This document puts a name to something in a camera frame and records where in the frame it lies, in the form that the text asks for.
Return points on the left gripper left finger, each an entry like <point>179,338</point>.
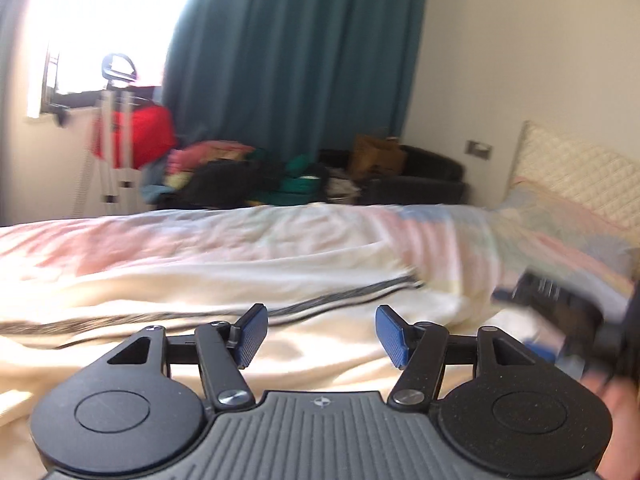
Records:
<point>224,350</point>

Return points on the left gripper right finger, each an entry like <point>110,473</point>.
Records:
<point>419,351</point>

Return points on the pile of clothes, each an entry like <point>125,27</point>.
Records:
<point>229,174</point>

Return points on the right hand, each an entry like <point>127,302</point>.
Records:
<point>621,460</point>

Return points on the pastel pillow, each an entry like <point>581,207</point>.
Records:
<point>560,239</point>

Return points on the pastel bed sheet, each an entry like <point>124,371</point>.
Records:
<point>461,248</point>

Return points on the quilted cream headboard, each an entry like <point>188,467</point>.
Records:
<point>586,173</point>

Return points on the black armchair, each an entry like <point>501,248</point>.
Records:
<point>426,179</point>

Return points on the brown paper bag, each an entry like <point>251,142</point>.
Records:
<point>373,157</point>

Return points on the garment steamer stand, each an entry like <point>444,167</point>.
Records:
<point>110,151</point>

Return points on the red bag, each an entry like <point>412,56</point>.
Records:
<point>153,135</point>

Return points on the teal right curtain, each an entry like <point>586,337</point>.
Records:
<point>292,76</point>

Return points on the wall socket plate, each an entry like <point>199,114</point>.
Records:
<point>478,149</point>

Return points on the window frame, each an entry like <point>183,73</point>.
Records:
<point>50,85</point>

